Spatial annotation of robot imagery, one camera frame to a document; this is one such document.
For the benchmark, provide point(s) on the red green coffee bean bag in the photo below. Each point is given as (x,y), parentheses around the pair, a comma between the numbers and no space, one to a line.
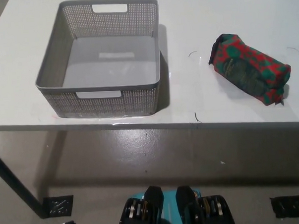
(247,70)

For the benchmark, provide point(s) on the black metal table leg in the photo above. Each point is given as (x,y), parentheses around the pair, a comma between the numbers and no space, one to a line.
(18,183)

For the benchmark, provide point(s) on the grey perforated plastic basket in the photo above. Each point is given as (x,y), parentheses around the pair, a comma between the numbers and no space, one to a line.
(99,104)

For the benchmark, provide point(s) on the black floor tape patch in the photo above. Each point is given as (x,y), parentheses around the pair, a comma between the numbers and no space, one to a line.
(58,206)
(287,207)

